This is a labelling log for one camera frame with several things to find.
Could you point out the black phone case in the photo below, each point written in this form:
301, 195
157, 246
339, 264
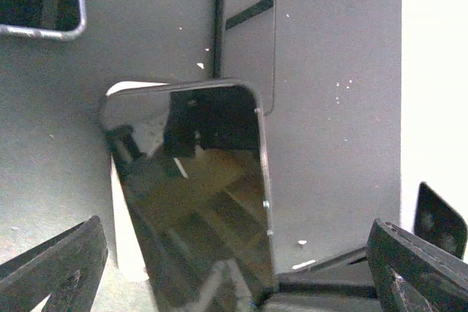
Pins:
218, 23

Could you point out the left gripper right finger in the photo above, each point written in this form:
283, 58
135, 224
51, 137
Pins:
410, 274

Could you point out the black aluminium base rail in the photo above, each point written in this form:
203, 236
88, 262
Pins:
340, 283

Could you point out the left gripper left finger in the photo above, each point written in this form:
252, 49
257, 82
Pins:
65, 271

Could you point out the beige cased phone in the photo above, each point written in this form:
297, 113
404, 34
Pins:
129, 257

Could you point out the black smartphone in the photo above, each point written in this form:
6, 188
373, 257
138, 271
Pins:
191, 162

